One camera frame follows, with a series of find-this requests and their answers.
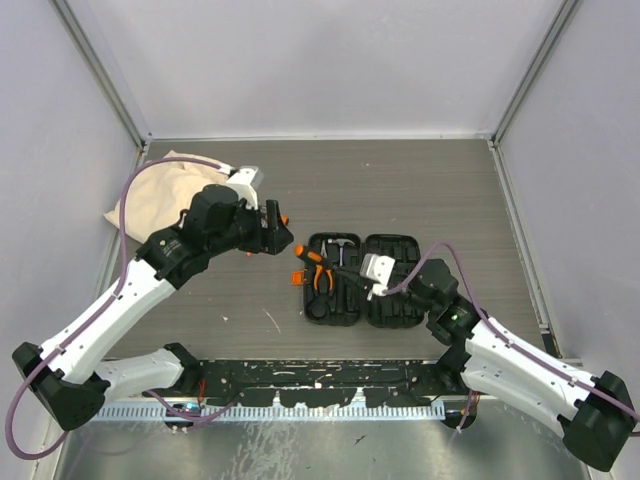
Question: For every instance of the black orange grip screwdriver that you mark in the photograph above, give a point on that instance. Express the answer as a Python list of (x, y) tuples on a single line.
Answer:
[(312, 259)]

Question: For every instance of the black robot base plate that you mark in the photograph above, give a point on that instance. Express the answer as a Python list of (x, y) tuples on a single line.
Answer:
[(315, 384)]

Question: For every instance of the white slotted cable duct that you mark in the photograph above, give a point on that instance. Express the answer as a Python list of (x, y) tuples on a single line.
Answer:
[(147, 411)]

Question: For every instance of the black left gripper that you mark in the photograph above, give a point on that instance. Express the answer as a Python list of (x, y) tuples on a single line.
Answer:
[(271, 241)]

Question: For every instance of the black plastic tool case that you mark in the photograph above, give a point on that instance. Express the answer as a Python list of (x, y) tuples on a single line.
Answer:
[(348, 304)]

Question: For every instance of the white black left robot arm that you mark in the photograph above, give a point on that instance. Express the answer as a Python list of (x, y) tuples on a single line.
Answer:
[(69, 374)]

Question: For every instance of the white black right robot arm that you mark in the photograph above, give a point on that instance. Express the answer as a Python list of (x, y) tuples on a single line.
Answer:
[(592, 414)]

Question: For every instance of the orange black needle nose pliers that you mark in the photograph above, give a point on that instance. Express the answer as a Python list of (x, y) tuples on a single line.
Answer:
[(323, 280)]

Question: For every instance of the black handle claw hammer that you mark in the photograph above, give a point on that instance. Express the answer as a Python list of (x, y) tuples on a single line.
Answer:
[(349, 251)]

